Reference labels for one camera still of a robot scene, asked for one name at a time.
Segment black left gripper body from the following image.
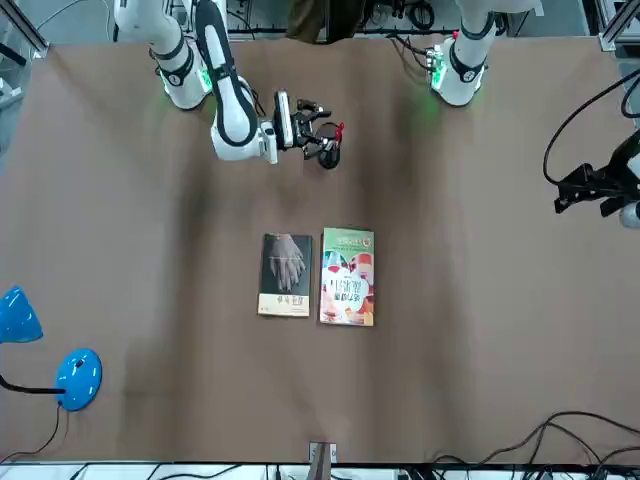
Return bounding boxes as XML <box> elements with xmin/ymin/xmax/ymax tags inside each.
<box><xmin>597</xmin><ymin>137</ymin><xmax>639</xmax><ymax>201</ymax></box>

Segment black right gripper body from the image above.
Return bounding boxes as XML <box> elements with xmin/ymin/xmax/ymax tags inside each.
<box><xmin>292</xmin><ymin>110</ymin><xmax>315</xmax><ymax>150</ymax></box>

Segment dark book with hands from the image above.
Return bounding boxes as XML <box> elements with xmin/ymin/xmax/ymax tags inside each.
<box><xmin>257</xmin><ymin>232</ymin><xmax>314</xmax><ymax>319</ymax></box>

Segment colourful green book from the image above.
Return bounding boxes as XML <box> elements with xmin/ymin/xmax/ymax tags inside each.
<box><xmin>318</xmin><ymin>227</ymin><xmax>377</xmax><ymax>326</ymax></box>

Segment black mesh pen holder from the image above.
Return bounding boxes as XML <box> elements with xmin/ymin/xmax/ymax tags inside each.
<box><xmin>316</xmin><ymin>122</ymin><xmax>345</xmax><ymax>170</ymax></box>

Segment person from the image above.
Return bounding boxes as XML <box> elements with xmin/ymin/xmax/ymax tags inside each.
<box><xmin>284</xmin><ymin>0</ymin><xmax>372</xmax><ymax>45</ymax></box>

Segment metal equipment rack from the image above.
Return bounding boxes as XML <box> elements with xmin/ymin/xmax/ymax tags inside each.
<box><xmin>169</xmin><ymin>0</ymin><xmax>466</xmax><ymax>36</ymax></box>

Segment blue desk lamp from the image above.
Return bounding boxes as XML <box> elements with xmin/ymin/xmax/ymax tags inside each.
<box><xmin>0</xmin><ymin>285</ymin><xmax>104</xmax><ymax>412</ymax></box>

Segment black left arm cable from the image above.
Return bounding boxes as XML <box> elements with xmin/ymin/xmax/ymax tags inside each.
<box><xmin>543</xmin><ymin>67</ymin><xmax>640</xmax><ymax>186</ymax></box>

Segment black desk cables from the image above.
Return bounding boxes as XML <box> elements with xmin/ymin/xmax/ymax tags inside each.
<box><xmin>429</xmin><ymin>410</ymin><xmax>640</xmax><ymax>474</ymax></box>

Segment metal camera bracket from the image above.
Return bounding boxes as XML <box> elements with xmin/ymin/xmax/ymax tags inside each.
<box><xmin>308</xmin><ymin>441</ymin><xmax>337</xmax><ymax>480</ymax></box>

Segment black lamp cable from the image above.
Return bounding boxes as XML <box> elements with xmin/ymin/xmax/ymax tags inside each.
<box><xmin>0</xmin><ymin>407</ymin><xmax>66</xmax><ymax>461</ymax></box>

